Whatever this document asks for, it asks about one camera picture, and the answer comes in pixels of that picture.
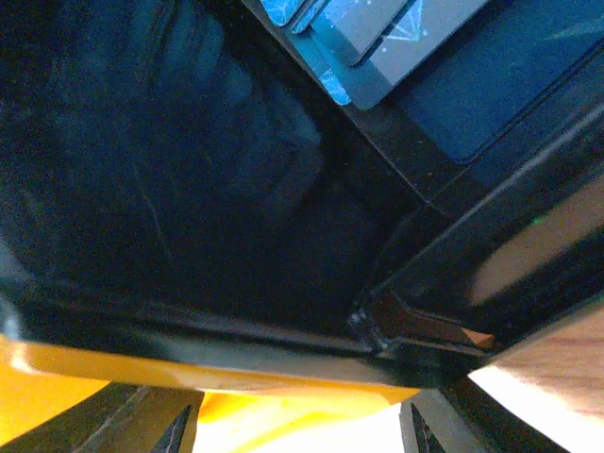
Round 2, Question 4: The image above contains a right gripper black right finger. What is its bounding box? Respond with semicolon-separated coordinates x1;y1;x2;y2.
399;377;565;452

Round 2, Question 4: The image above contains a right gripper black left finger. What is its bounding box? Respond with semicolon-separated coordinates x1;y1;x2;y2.
1;383;204;452

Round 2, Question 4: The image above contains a yellow middle card bin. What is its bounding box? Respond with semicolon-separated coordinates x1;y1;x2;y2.
1;338;416;452

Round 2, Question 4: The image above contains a black right card bin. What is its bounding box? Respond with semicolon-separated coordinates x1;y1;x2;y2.
1;1;603;387

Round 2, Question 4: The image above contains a blue card stack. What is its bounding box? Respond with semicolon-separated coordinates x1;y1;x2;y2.
259;1;603;163

